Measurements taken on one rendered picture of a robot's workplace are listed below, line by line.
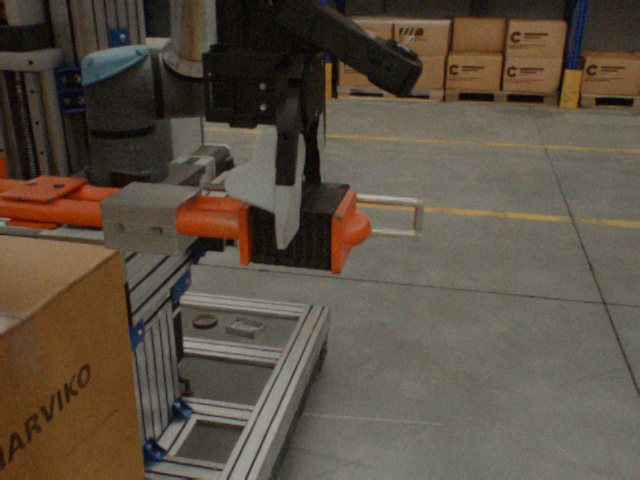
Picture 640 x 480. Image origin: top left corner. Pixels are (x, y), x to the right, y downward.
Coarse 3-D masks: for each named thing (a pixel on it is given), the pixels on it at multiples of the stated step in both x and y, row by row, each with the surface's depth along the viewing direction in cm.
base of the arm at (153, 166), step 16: (144, 128) 118; (96, 144) 117; (112, 144) 116; (128, 144) 117; (144, 144) 118; (96, 160) 117; (112, 160) 116; (128, 160) 117; (144, 160) 118; (160, 160) 121; (96, 176) 118; (160, 176) 121
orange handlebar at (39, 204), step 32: (0, 192) 63; (32, 192) 59; (64, 192) 59; (96, 192) 61; (32, 224) 59; (64, 224) 60; (96, 224) 57; (192, 224) 55; (224, 224) 55; (352, 224) 53
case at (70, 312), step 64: (0, 256) 81; (64, 256) 82; (0, 320) 66; (64, 320) 74; (0, 384) 64; (64, 384) 75; (128, 384) 90; (0, 448) 65; (64, 448) 76; (128, 448) 92
